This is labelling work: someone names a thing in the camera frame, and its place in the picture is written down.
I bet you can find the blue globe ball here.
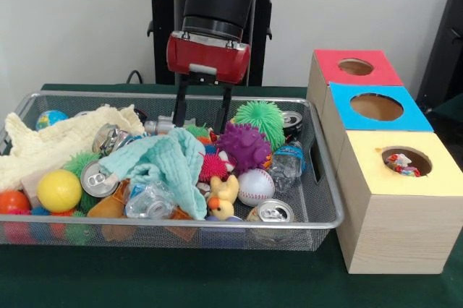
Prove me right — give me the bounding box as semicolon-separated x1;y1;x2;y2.
35;108;69;131

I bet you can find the cream knitted cloth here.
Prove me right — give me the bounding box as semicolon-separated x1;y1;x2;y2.
0;103;145;192

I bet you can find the black cable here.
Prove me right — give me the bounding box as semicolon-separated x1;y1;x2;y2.
126;69;145;85

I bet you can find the black panel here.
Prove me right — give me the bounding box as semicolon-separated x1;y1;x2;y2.
415;0;463;106

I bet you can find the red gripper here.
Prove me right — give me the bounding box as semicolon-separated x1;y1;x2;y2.
166;30;252;135

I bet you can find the yellow ball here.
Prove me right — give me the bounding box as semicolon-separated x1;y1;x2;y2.
36;169;83;214

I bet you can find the dark green table cloth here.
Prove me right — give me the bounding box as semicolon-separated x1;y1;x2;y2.
0;83;463;308

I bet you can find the white baseball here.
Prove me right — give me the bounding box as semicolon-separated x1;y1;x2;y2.
237;168;276;208

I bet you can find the green spiky ball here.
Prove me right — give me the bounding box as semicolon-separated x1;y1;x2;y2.
231;100;286;152

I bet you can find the wooden three-hole box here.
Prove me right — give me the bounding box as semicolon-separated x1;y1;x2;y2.
306;48;463;275

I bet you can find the purple spiky toy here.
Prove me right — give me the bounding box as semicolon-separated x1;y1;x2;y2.
216;122;273;175

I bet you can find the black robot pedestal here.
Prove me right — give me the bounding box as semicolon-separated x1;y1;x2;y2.
140;0;290;87

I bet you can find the mint knitted cloth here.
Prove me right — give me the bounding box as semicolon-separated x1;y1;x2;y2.
98;127;208;221

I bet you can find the large colourful patterned cloth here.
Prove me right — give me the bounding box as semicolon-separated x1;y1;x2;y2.
385;153;422;178

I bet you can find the silver drink can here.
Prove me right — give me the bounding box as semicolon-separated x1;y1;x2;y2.
247;198;296;223
80;159;120;199

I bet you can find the silver mesh bin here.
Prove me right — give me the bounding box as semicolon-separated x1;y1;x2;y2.
0;90;345;251

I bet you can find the yellow plush duck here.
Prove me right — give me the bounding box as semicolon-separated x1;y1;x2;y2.
205;174;240;221

